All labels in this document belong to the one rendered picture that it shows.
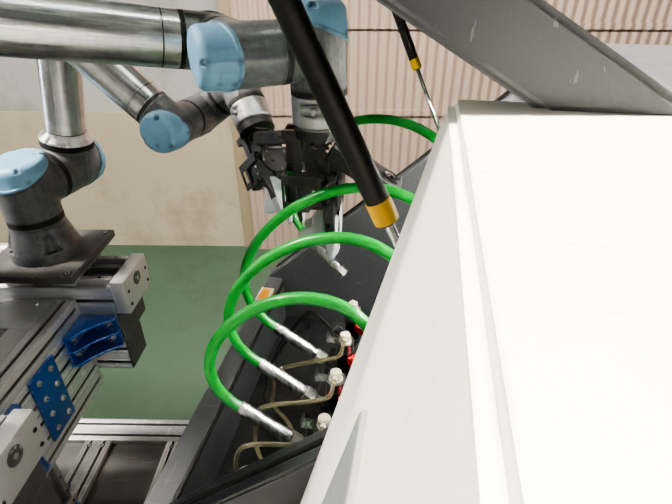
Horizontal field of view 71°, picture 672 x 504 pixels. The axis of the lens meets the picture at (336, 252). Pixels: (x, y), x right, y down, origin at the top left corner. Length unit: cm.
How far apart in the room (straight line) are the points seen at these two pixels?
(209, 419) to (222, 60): 58
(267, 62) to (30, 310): 89
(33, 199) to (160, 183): 205
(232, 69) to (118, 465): 150
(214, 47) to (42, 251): 78
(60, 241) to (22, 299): 18
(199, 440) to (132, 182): 256
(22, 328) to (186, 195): 208
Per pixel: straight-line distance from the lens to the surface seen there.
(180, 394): 228
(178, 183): 316
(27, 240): 124
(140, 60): 70
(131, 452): 186
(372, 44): 274
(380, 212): 33
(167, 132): 89
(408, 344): 16
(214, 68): 57
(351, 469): 20
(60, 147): 126
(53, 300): 129
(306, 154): 67
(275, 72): 59
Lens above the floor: 161
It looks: 31 degrees down
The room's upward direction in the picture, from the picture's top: straight up
